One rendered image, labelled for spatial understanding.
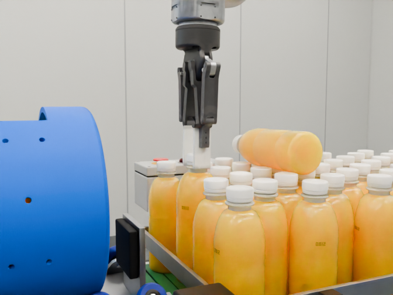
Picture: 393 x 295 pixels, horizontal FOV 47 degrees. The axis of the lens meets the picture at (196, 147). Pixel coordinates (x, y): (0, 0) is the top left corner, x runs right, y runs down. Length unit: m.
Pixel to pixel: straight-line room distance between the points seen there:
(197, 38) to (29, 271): 0.42
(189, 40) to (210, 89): 0.09
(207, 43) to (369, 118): 4.94
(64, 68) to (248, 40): 1.77
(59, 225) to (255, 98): 3.94
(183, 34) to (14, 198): 0.37
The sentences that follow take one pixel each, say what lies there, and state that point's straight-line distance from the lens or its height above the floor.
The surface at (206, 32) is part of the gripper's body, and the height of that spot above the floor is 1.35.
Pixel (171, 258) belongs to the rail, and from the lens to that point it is 0.80.
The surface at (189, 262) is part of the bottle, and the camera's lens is 0.79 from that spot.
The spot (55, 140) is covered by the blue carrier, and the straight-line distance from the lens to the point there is 0.60.
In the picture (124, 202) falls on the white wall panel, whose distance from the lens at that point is 3.82.
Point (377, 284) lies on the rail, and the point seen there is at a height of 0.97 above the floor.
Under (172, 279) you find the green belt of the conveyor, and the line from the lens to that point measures 0.92.
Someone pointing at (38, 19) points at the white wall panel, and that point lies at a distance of 3.59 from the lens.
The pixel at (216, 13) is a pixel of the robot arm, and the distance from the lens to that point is 0.76.
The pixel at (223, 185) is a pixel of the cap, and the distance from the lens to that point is 0.70.
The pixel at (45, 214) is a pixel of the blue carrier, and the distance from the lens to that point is 0.57.
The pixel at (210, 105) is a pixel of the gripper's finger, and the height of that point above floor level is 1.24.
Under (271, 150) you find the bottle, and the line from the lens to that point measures 0.81.
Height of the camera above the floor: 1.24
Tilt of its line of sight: 6 degrees down
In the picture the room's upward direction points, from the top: straight up
